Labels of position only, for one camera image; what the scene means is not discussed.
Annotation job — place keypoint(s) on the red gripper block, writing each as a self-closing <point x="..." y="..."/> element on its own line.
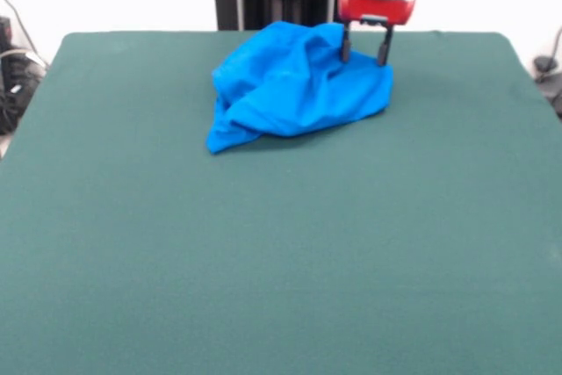
<point x="377" y="10"/>

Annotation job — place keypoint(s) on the blue printed shirt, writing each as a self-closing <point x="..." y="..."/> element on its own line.
<point x="290" y="94"/>

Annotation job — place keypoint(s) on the dark green table cloth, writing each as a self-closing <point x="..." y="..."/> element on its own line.
<point x="307" y="239"/>

